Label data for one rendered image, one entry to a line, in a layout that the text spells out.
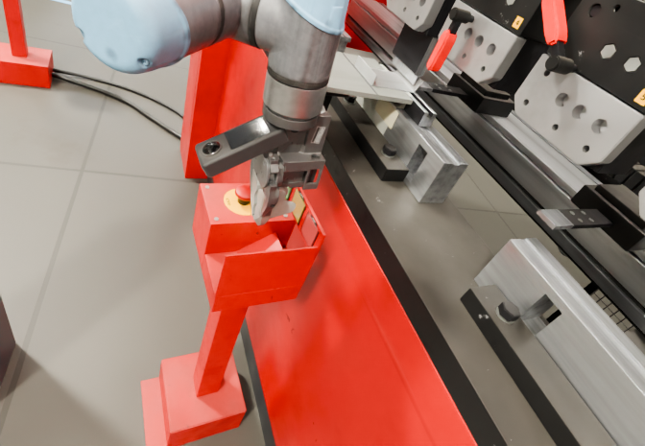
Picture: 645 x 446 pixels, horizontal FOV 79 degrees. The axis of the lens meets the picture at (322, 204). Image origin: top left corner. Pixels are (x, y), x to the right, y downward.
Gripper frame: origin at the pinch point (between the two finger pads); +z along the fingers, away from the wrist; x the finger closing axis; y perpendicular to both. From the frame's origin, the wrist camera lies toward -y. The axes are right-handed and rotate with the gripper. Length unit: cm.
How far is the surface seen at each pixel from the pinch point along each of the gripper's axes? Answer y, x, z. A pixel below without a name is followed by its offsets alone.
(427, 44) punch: 35.7, 18.6, -22.7
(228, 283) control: -4.5, -4.8, 9.3
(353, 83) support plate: 21.7, 17.6, -14.5
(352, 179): 19.5, 4.9, -2.1
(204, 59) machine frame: 13, 109, 25
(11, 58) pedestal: -64, 187, 66
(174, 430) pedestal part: -13, -4, 71
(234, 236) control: -1.4, 4.6, 9.0
